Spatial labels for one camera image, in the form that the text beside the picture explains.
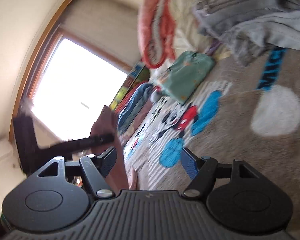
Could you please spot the blue folded quilt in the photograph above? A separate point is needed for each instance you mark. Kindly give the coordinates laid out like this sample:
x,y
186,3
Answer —
x,y
134,105

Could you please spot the teal folded garment stack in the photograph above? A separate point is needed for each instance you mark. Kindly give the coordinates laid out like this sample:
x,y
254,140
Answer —
x,y
181,79

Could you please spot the grey clothes pile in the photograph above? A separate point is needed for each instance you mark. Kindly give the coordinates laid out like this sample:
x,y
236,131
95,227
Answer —
x,y
249,27

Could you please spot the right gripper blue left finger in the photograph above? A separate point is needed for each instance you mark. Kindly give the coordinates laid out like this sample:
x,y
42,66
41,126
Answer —
x,y
106,161

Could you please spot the colourful alphabet headboard mat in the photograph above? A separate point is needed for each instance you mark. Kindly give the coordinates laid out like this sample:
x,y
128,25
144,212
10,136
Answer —
x,y
136,76

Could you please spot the pink rolled comforter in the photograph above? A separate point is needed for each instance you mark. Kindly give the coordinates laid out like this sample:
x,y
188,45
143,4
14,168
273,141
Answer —
x,y
155,33

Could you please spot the grey plush toy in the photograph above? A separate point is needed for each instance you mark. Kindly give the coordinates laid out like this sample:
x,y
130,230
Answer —
x,y
156,96

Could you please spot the pink sweatshirt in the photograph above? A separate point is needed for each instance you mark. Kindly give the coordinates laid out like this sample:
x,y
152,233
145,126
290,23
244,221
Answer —
x,y
118,178

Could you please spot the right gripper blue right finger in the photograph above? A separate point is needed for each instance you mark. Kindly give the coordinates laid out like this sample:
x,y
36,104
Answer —
x,y
190,162

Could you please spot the cream white duvet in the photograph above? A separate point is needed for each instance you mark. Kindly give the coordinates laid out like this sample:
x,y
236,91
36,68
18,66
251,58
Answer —
x,y
186,36

